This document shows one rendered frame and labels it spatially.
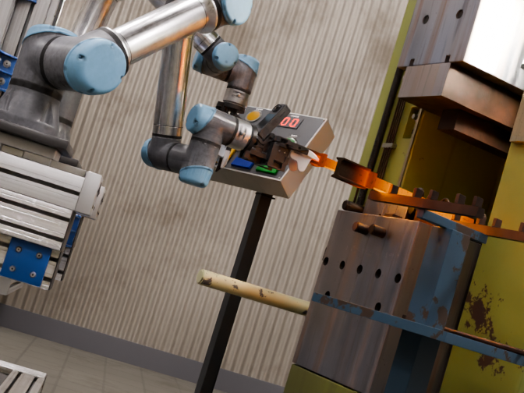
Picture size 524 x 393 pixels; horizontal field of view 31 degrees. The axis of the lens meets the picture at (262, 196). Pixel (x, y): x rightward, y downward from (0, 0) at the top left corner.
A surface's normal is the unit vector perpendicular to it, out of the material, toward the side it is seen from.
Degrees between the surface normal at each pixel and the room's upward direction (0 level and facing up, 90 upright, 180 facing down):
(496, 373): 90
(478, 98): 90
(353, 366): 90
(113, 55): 95
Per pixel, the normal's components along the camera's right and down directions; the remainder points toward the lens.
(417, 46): -0.84, -0.30
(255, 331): 0.15, -0.04
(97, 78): 0.64, 0.22
